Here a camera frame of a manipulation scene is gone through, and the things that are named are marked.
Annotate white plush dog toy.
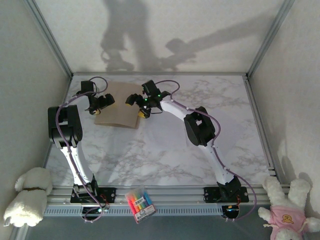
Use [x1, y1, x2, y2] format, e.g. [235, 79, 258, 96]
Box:
[2, 166, 54, 228]

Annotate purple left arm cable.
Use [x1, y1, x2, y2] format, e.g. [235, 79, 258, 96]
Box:
[55, 76, 110, 224]

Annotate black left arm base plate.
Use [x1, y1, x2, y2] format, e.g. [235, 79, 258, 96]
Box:
[70, 186, 118, 204]

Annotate pack of coloured highlighters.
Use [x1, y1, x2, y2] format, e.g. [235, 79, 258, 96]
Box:
[124, 185, 158, 225]

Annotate aluminium frame post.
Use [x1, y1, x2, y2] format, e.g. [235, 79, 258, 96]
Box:
[22, 0, 74, 79]
[246, 0, 296, 79]

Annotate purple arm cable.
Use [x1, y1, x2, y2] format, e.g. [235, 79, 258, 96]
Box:
[153, 79, 258, 223]
[55, 76, 110, 224]

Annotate wide aluminium base rail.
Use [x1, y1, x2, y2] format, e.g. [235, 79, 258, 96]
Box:
[44, 184, 292, 208]

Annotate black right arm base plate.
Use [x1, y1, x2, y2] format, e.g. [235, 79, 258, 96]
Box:
[203, 186, 250, 203]

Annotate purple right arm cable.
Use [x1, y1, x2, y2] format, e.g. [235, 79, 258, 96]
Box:
[153, 79, 258, 223]

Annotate white plush rabbit pink shirt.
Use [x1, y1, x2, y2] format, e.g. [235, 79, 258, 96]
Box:
[257, 171, 320, 240]

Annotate brown cardboard folder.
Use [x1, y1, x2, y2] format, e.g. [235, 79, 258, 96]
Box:
[93, 80, 144, 131]

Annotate grey slotted cable duct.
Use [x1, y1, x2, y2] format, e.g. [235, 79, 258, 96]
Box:
[42, 204, 225, 217]

